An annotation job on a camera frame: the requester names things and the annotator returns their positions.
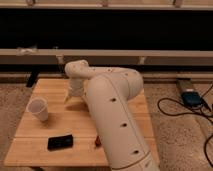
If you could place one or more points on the red chili pepper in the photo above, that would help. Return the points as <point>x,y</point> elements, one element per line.
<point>97,142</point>

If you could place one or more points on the grey metal rail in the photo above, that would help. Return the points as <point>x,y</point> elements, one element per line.
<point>116,57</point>

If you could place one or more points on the blue power box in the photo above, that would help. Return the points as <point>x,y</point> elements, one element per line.
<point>191,99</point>

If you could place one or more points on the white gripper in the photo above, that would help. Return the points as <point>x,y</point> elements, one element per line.
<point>75,89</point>

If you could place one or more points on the black rectangular block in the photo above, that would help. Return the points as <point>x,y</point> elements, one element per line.
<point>60,142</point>

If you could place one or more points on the wooden table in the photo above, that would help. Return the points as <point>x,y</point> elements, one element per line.
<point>29,145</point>

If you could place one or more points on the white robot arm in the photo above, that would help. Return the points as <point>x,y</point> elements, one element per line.
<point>107,91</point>

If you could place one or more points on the white plastic cup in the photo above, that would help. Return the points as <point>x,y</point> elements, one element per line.
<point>38,108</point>

